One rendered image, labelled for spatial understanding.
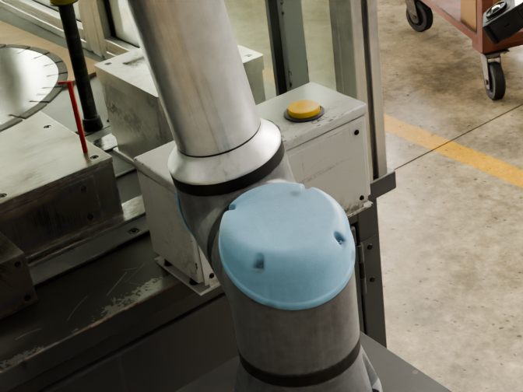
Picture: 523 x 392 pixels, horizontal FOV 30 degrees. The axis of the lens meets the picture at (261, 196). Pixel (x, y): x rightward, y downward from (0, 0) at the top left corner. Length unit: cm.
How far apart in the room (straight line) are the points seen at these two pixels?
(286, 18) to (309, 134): 20
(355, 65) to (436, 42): 254
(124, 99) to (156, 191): 29
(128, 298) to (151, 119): 29
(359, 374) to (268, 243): 17
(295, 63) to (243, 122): 44
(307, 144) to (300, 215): 34
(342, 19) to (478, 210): 151
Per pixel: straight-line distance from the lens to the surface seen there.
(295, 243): 83
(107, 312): 118
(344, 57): 128
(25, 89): 130
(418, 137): 310
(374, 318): 151
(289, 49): 134
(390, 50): 375
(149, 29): 87
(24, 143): 139
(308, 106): 121
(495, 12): 108
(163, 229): 118
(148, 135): 139
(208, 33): 87
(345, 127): 122
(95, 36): 193
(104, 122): 163
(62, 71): 132
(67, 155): 133
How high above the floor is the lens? 142
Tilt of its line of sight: 30 degrees down
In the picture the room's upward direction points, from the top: 8 degrees counter-clockwise
